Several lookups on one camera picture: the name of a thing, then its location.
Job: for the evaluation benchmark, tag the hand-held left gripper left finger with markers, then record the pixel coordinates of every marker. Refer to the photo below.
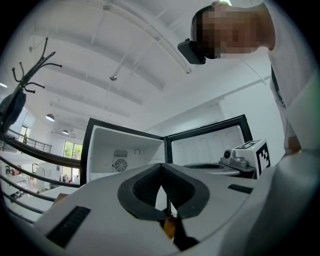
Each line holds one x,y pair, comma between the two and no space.
105,207

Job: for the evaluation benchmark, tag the black metal railing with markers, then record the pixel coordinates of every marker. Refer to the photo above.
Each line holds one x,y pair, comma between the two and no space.
37,151

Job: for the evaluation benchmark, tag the person's white t-shirt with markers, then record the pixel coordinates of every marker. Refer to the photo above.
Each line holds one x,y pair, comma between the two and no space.
295,62

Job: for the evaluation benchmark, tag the round ceiling sensor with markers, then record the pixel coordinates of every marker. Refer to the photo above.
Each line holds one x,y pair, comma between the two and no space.
113,78

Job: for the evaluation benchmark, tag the person's head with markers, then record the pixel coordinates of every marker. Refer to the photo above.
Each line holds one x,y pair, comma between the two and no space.
232,30

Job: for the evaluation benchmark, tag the white ceiling pipe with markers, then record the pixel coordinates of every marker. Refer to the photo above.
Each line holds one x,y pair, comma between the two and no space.
160,37

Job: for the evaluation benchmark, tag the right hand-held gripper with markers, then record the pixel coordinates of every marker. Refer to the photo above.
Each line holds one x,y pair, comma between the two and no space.
250,156

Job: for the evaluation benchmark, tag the dark hanging bag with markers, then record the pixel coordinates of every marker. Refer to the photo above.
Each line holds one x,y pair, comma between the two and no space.
12,110

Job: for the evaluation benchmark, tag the black head camera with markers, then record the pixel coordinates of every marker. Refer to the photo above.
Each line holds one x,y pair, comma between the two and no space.
191,51

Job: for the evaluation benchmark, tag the window with green view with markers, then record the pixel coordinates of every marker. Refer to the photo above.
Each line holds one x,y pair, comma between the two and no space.
72,150

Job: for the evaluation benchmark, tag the black coat rack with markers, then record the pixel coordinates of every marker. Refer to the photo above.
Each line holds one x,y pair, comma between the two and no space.
51,64

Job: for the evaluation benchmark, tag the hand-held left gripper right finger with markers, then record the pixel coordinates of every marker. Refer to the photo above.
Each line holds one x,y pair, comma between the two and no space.
220,200

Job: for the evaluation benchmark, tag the grey pendant lamp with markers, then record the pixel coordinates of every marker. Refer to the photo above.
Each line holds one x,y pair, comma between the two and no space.
50,118
65,132

